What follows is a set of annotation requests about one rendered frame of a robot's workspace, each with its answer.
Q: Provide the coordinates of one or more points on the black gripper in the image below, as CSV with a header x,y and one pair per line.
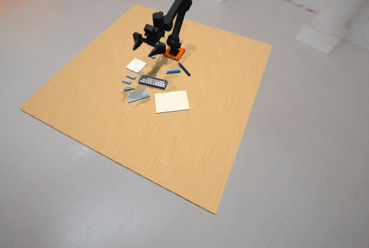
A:
x,y
159,47

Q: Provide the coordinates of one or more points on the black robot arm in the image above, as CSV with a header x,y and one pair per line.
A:
x,y
162,23

